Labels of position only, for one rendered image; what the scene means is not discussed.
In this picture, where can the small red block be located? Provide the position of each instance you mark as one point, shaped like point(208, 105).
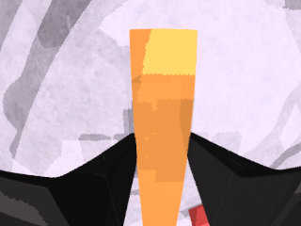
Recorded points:
point(198, 216)

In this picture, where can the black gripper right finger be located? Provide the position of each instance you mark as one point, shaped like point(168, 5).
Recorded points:
point(238, 192)

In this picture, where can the orange bar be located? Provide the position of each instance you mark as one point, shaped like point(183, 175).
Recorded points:
point(163, 65)

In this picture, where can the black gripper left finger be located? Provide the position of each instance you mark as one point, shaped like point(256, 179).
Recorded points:
point(95, 194)

